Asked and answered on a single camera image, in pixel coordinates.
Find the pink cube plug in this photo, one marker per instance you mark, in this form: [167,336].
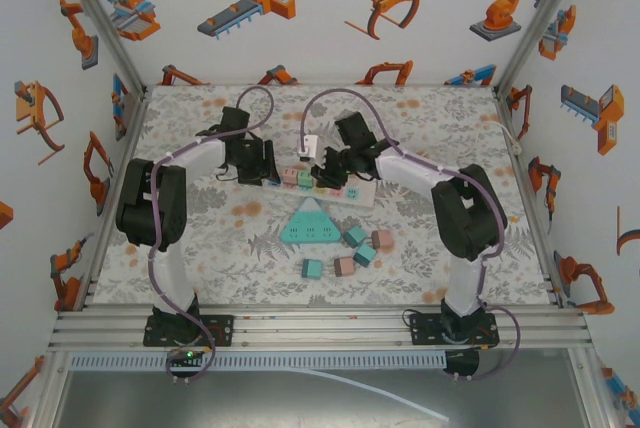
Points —
[344,266]
[289,177]
[382,239]

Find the floral table mat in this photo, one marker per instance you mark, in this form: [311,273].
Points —
[425,113]

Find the green cube plug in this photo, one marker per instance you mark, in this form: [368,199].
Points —
[304,179]

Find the aluminium side rail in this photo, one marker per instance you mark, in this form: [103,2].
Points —
[116,148]
[529,199]

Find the teal triangular socket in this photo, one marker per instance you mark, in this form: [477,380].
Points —
[310,233]

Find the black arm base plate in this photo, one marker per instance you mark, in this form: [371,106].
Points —
[420,330]
[225,330]

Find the aluminium frame post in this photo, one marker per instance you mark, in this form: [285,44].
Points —
[105,23]
[538,23]

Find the aluminium frame rails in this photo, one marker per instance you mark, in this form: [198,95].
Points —
[320,333]

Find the white power strip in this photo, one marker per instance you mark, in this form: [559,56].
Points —
[357,195]

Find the circuit board with green light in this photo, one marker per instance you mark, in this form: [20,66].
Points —
[187,355]

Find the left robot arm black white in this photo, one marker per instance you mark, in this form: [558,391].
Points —
[150,198]

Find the teal cube plug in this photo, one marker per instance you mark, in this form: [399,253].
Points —
[355,236]
[365,255]
[312,269]

